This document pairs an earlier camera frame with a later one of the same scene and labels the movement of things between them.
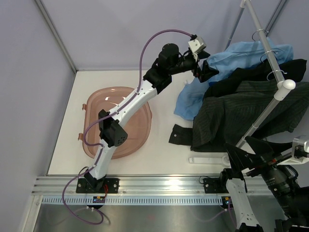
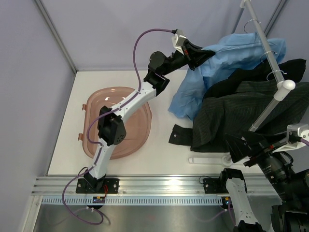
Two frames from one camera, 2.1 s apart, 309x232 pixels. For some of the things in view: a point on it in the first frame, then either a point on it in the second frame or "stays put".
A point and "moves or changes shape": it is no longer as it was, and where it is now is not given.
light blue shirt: (190, 94) moves or changes shape
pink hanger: (259, 29) -> (250, 20)
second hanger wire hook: (260, 59) stays put
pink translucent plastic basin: (137, 122) stays put
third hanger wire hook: (274, 71) stays put
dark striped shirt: (219, 121) stays put
